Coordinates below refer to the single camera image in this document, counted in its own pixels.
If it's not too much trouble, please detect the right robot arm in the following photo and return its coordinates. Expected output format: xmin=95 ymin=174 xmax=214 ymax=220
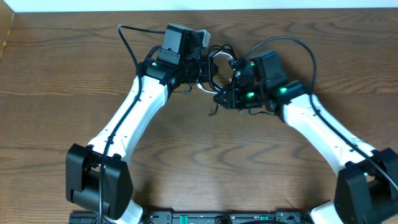
xmin=214 ymin=50 xmax=397 ymax=223

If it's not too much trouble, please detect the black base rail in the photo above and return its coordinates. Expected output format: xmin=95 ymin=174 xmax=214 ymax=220
xmin=68 ymin=208 xmax=312 ymax=224

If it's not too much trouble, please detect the right camera black cable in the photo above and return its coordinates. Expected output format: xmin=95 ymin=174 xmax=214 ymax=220
xmin=236 ymin=36 xmax=398 ymax=187

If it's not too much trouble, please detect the left camera black cable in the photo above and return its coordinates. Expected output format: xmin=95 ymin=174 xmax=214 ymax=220
xmin=98 ymin=24 xmax=167 ymax=224

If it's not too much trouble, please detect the white usb cable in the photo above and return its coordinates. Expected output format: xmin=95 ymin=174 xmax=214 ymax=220
xmin=195 ymin=49 xmax=237 ymax=95

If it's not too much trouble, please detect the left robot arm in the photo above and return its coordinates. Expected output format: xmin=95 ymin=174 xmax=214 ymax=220
xmin=65 ymin=24 xmax=218 ymax=223

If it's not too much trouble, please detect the camera black cable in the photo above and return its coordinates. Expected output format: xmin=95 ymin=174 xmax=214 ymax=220
xmin=98 ymin=24 xmax=167 ymax=224
xmin=236 ymin=36 xmax=398 ymax=187

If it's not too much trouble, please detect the black usb cable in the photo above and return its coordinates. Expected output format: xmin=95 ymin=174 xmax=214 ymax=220
xmin=206 ymin=43 xmax=239 ymax=118

